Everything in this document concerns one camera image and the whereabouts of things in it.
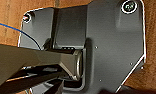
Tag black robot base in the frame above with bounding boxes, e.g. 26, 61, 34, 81
17, 0, 147, 94

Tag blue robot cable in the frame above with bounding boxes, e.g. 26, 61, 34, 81
0, 20, 44, 51

